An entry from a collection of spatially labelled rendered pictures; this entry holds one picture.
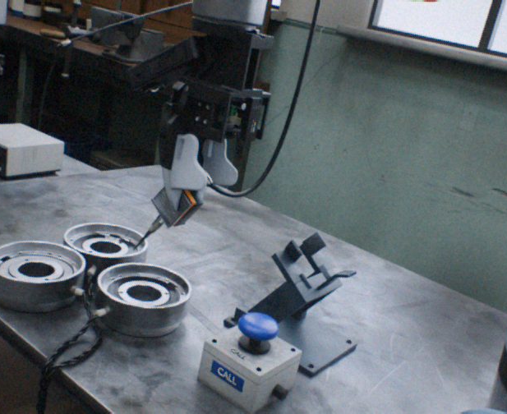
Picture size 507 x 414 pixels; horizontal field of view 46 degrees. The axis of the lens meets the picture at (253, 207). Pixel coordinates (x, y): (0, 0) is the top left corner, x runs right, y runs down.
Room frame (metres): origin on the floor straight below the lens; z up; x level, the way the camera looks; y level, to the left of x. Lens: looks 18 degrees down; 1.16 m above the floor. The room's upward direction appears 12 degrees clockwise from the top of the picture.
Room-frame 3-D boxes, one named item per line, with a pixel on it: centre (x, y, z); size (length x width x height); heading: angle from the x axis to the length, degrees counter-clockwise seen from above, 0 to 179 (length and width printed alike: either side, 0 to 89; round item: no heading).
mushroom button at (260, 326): (0.52, -0.03, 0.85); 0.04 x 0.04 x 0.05
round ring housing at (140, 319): (0.60, 0.10, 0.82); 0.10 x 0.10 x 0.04
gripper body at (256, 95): (0.65, 0.06, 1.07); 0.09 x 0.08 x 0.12; 56
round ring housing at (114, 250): (0.70, 0.17, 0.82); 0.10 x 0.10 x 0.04
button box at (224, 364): (0.51, -0.03, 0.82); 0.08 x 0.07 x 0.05; 55
